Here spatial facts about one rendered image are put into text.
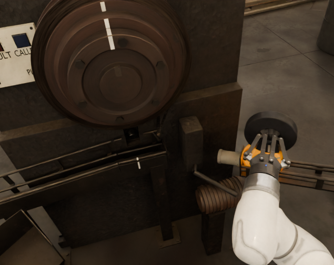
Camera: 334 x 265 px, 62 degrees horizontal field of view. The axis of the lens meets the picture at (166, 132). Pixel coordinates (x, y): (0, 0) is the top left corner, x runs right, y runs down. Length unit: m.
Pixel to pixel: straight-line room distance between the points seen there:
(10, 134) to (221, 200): 0.87
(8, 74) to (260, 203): 0.85
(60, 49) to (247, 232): 0.64
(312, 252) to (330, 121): 1.90
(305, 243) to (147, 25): 0.66
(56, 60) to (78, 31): 0.11
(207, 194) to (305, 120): 1.47
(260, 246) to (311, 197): 1.34
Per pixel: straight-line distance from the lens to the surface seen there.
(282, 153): 0.85
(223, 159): 1.14
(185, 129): 1.08
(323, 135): 2.40
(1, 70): 1.04
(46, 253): 1.12
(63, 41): 0.80
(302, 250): 0.75
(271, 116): 0.88
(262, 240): 0.66
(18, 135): 1.16
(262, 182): 0.73
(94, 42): 0.73
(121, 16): 0.77
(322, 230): 1.87
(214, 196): 1.22
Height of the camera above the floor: 1.53
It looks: 43 degrees down
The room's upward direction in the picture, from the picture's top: 6 degrees counter-clockwise
